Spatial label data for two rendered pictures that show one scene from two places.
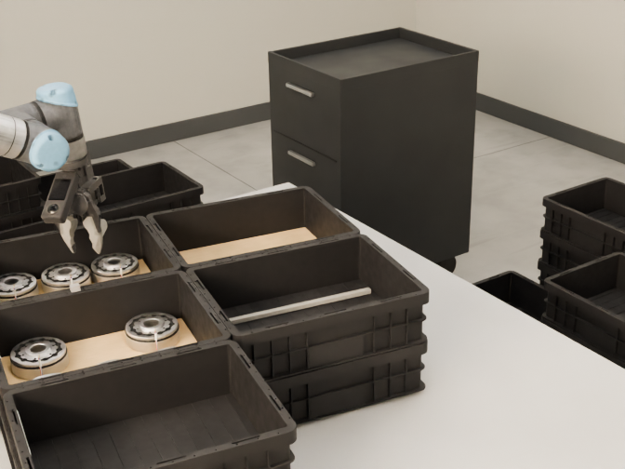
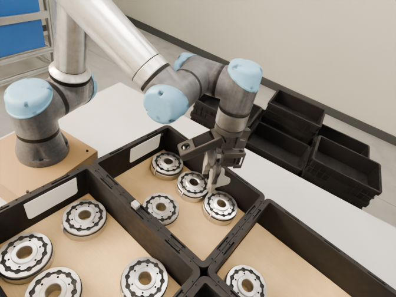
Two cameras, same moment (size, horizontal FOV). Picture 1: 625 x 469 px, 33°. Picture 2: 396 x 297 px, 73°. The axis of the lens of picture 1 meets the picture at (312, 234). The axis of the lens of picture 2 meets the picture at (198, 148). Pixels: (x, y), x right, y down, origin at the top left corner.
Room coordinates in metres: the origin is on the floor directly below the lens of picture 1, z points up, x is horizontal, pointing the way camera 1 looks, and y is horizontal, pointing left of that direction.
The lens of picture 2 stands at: (1.62, 0.11, 1.48)
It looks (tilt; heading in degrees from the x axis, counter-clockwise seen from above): 40 degrees down; 51
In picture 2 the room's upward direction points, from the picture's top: 17 degrees clockwise
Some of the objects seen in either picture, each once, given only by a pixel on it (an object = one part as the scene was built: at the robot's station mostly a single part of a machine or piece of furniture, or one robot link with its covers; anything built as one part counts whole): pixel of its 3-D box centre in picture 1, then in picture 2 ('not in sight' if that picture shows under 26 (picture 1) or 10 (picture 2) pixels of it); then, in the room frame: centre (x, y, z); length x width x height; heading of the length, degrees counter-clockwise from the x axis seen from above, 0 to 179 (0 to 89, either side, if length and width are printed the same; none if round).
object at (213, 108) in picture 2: not in sight; (220, 129); (2.69, 1.26, 0.37); 0.40 x 0.30 x 0.45; 123
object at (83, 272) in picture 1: (65, 274); (193, 183); (1.99, 0.53, 0.86); 0.10 x 0.10 x 0.01
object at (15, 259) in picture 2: not in sight; (24, 252); (1.54, 0.46, 0.86); 0.05 x 0.05 x 0.01
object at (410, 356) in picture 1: (306, 355); not in sight; (1.80, 0.02, 0.76); 0.40 x 0.30 x 0.12; 113
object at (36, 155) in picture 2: not in sight; (40, 139); (1.60, 0.84, 0.85); 0.15 x 0.15 x 0.10
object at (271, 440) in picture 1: (146, 416); not in sight; (1.37, 0.27, 0.92); 0.40 x 0.30 x 0.02; 113
